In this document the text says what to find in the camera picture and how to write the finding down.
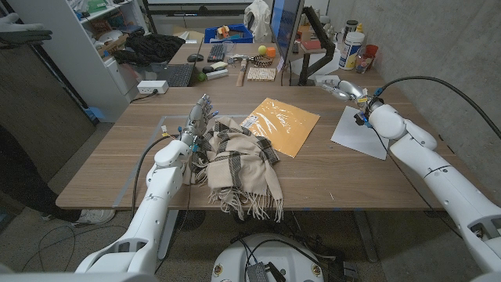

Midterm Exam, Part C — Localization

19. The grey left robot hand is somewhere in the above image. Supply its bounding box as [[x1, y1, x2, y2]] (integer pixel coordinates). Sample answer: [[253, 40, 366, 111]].
[[179, 93, 219, 148]]

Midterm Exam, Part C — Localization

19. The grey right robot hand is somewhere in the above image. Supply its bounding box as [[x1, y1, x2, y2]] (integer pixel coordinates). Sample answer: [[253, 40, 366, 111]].
[[321, 78, 371, 105]]

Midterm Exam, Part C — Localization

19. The person gloved hand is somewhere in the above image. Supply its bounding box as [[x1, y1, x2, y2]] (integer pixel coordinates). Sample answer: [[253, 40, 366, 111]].
[[0, 12, 53, 49]]

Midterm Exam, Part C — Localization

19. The beige plaid fringed scarf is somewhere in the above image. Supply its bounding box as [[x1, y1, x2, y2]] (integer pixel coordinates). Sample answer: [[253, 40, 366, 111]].
[[181, 116, 285, 223]]

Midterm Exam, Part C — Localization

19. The yellow padded envelope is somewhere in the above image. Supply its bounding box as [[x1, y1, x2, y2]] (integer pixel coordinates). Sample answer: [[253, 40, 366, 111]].
[[240, 97, 321, 159]]

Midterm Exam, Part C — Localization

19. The clear drinking glass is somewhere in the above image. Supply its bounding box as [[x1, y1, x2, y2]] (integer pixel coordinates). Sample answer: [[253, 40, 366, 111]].
[[355, 52, 373, 74]]

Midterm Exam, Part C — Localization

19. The white box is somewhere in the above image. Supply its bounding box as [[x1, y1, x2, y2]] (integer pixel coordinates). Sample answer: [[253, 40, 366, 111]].
[[314, 74, 341, 87]]

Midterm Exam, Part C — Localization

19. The white wipes canister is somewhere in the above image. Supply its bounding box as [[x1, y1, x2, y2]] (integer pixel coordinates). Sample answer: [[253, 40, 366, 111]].
[[338, 31, 366, 71]]

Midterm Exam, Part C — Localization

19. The white paper sheet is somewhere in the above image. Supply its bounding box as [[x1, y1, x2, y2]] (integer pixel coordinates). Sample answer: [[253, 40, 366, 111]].
[[330, 105, 392, 161]]

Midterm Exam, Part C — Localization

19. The black laptop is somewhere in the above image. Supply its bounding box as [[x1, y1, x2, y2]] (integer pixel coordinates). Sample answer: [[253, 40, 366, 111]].
[[150, 37, 205, 88]]

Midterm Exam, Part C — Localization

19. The white rectangular block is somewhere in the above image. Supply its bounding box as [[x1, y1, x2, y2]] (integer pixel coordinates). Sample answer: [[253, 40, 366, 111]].
[[205, 68, 229, 81]]

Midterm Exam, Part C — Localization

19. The white power strip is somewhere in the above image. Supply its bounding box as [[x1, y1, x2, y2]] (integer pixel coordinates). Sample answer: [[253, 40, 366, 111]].
[[136, 80, 170, 95]]

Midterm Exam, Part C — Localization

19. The white shelf unit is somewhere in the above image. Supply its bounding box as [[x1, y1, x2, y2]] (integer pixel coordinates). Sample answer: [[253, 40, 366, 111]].
[[7, 0, 150, 122]]

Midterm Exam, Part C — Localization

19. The dark lid bottle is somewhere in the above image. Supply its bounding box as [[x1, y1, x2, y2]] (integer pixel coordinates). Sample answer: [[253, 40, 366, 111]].
[[343, 20, 359, 40]]

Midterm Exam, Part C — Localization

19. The small black keyboard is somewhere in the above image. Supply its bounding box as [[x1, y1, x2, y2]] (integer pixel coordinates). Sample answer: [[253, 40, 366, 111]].
[[206, 42, 227, 63]]

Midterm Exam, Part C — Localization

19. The woven bamboo mat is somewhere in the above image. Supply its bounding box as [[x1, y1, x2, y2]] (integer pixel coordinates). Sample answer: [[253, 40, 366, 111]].
[[247, 67, 277, 82]]

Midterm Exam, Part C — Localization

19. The black clothing pile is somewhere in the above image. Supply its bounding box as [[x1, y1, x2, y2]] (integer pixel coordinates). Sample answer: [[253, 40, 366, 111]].
[[112, 33, 186, 67]]

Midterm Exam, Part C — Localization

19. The computer monitor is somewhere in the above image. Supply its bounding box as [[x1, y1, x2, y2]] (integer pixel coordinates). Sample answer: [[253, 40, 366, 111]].
[[269, 0, 305, 63]]

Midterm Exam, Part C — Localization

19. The blue plastic bin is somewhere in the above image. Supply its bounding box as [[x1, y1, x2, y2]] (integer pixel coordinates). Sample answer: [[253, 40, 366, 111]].
[[204, 23, 254, 44]]

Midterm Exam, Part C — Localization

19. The black round fan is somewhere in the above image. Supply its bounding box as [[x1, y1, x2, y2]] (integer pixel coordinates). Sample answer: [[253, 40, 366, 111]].
[[175, 210, 207, 232]]

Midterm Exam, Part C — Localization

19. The blue plastic piece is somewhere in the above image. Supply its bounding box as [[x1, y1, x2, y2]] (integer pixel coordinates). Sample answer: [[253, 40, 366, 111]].
[[84, 106, 106, 121]]

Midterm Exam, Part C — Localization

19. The white plastic bag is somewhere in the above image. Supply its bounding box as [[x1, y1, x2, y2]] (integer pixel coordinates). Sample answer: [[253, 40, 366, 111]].
[[243, 0, 272, 43]]

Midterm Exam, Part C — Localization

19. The grey table leg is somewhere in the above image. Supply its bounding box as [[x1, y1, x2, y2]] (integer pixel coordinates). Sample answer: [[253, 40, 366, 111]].
[[157, 210, 180, 261], [353, 210, 380, 263]]

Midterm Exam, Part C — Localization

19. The white sneaker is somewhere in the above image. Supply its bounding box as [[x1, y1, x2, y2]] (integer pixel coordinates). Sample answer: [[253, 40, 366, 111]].
[[72, 209, 117, 228]]

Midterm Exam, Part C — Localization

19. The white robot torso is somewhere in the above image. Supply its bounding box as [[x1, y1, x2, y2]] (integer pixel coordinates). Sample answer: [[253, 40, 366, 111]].
[[211, 233, 325, 282]]

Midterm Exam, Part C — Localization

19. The person dark trouser leg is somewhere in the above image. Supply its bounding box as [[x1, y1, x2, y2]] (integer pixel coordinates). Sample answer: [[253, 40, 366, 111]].
[[0, 125, 82, 222]]

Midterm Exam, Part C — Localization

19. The wooden handle hammer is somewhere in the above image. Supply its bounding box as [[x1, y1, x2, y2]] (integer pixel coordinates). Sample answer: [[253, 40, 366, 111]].
[[236, 57, 250, 88]]

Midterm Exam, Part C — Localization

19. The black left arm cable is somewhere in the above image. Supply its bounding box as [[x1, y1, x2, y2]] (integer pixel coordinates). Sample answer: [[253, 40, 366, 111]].
[[130, 134, 181, 216]]

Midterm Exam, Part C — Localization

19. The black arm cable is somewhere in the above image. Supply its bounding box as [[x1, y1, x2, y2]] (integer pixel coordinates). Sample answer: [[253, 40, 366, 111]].
[[373, 75, 501, 140], [130, 134, 181, 216]]

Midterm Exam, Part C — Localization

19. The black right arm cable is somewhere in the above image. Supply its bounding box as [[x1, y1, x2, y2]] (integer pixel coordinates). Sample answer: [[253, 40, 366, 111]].
[[373, 75, 501, 140]]

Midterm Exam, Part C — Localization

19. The wicker ring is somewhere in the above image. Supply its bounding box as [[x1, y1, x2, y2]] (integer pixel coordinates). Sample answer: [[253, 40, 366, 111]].
[[253, 54, 275, 68]]

